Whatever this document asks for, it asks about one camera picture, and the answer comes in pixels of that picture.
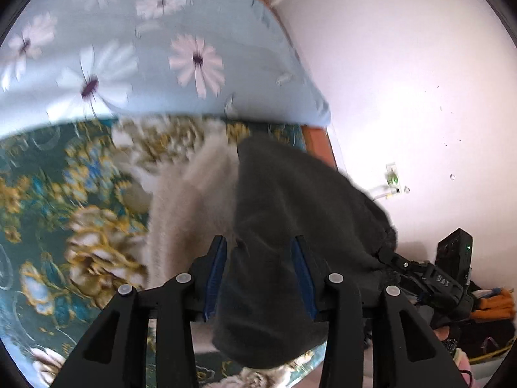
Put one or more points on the orange cloth item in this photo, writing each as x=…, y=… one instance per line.
x=492, y=305

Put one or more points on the cream fuzzy garment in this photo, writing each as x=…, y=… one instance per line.
x=194, y=202

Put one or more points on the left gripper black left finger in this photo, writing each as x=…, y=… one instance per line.
x=112, y=352

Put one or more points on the person's right hand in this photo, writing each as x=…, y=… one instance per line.
x=448, y=336

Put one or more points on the light blue daisy quilt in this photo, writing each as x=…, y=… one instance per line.
x=66, y=60

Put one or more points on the teal floral bed blanket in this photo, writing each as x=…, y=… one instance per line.
x=74, y=211

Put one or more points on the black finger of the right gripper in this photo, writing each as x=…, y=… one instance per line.
x=416, y=270

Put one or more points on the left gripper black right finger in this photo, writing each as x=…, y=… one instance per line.
x=406, y=351

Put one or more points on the orange wooden bed frame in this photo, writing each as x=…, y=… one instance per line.
x=317, y=143

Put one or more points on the dark grey sweatshirt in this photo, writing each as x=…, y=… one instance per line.
x=284, y=193

